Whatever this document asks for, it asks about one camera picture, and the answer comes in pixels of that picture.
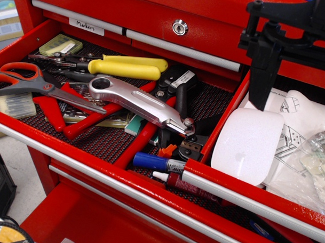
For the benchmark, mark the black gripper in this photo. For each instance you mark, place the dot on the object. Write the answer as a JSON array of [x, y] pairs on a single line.
[[293, 28]]

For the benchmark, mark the silver box cutter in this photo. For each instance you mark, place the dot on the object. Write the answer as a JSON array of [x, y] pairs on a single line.
[[147, 106]]

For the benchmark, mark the silver drawer lock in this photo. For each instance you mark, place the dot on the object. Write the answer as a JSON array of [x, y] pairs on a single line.
[[179, 27]]

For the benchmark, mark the open left red drawer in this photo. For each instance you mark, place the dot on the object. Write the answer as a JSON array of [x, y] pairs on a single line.
[[94, 196]]

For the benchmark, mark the open red drawer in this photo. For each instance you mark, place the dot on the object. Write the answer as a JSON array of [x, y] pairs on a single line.
[[94, 196], [284, 212]]

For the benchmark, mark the teal and white box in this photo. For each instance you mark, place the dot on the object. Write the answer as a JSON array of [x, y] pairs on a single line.
[[135, 125]]

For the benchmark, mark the open right red drawer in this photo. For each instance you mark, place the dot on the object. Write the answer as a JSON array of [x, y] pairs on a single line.
[[284, 212]]

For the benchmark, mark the white instruction paper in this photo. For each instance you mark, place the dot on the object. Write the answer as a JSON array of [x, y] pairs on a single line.
[[301, 118]]

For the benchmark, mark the white computer mouse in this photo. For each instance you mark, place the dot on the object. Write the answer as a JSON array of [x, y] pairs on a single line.
[[247, 143]]

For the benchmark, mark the black crimping tool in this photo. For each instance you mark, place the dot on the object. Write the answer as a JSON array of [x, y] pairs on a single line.
[[180, 84]]

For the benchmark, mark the plastic bag of hardware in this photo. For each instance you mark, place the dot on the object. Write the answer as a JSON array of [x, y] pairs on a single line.
[[301, 179]]

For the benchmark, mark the red tool chest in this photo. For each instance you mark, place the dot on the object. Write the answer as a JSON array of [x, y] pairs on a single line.
[[143, 28]]

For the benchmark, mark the orange plastic piece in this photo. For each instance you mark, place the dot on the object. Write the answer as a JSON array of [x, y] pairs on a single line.
[[167, 152]]

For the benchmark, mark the red threadlocker bottle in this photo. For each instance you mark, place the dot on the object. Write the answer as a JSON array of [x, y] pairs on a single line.
[[174, 180]]

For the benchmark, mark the blue cap marker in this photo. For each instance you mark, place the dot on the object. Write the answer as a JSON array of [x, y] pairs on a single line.
[[158, 163]]

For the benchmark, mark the dark grey pliers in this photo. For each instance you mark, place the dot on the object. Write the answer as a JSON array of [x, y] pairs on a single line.
[[79, 76]]

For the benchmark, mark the white markers label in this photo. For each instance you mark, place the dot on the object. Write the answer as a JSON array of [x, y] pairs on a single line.
[[86, 26]]

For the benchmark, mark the drill bit package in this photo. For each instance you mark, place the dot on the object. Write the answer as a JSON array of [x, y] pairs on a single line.
[[61, 113]]

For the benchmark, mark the green plastic blade case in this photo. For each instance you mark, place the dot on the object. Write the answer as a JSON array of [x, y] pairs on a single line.
[[62, 44]]

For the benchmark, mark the clear plastic bit case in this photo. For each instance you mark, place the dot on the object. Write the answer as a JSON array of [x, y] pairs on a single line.
[[18, 105]]

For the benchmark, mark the red and grey scissors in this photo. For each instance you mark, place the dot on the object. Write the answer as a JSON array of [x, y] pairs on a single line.
[[19, 84]]

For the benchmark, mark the yellow handled snips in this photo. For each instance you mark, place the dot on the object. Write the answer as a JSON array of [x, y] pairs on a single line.
[[115, 65]]

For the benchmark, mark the red handled wire stripper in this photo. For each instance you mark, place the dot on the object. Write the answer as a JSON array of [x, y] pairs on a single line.
[[74, 130]]

